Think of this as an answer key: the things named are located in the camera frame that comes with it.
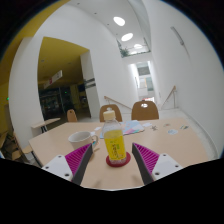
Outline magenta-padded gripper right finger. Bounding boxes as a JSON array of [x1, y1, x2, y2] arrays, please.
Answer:
[[131, 142, 184, 185]]

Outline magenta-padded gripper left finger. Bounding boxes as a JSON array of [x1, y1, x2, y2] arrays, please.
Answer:
[[41, 143, 94, 186]]

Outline yellow drink bottle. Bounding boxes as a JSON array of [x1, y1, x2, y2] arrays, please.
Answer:
[[101, 109, 128, 165]]

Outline white mug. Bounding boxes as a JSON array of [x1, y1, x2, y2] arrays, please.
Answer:
[[67, 130, 100, 152]]

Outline flat round red coaster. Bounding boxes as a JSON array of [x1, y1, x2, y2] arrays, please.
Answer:
[[105, 151, 132, 168]]

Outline small wooden side table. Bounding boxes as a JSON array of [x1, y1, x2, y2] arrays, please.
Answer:
[[30, 117, 62, 134]]

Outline wooden chair with black legs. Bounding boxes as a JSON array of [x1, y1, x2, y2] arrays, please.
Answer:
[[0, 131, 33, 162]]

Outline pastel colourful booklet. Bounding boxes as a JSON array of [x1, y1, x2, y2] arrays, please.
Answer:
[[121, 119, 145, 136]]

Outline small wooden chair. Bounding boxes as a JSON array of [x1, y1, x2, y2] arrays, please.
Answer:
[[66, 108, 78, 123]]

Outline wooden chair with oval hole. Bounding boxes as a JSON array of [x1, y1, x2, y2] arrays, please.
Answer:
[[99, 103, 123, 123], [131, 100, 160, 121]]

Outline dark shop shelf unit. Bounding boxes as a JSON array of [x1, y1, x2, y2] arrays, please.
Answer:
[[38, 85, 73, 119]]

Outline wooden stair handrail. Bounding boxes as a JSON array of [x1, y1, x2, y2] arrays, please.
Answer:
[[103, 95, 132, 111], [160, 85, 177, 109]]

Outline hanging white sign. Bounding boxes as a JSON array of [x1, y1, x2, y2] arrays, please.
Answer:
[[43, 69, 63, 90]]

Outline green balcony plant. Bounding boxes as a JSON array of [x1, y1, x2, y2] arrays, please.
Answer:
[[119, 46, 130, 58]]

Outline round ceiling lights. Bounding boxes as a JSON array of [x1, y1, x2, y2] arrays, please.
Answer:
[[113, 15, 144, 50]]

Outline grey wall lamp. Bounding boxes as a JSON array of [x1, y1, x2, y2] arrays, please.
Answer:
[[170, 26, 185, 46]]

